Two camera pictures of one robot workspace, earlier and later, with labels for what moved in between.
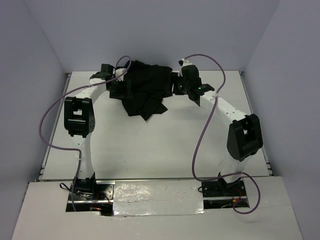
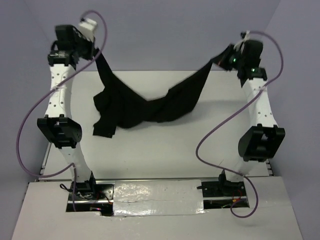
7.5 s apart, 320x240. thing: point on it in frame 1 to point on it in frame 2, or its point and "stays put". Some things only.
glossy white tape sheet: [146, 197] stays put
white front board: [43, 216] stays put
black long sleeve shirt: [145, 86] to [123, 106]
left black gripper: [122, 93] to [92, 50]
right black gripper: [175, 78] to [229, 50]
